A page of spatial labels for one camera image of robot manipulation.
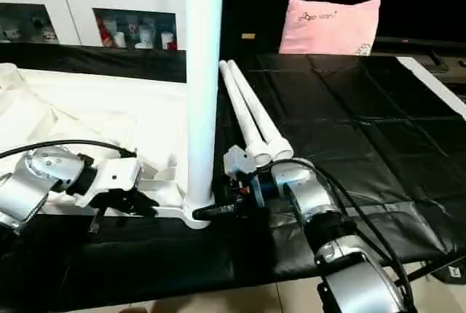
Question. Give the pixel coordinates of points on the white plastic table leg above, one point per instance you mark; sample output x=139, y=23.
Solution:
x=258, y=105
x=204, y=73
x=244, y=109

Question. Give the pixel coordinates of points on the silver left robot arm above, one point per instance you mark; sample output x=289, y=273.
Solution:
x=36, y=182

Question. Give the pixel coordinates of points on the black work mat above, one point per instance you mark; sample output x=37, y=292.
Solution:
x=349, y=124

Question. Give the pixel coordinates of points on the small yellow label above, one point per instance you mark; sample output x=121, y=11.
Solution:
x=248, y=36

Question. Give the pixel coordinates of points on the pink printed pillow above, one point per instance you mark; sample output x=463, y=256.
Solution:
x=331, y=28

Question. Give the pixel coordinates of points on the black sofa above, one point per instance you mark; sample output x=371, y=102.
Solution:
x=255, y=0

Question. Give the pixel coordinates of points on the black tripod stand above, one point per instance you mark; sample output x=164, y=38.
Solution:
x=440, y=269

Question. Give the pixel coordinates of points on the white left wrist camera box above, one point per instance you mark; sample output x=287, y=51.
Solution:
x=116, y=176

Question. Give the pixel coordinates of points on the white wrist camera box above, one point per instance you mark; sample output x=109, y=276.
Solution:
x=116, y=176
x=239, y=161

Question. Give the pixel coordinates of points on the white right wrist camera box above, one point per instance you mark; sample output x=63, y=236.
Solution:
x=239, y=161

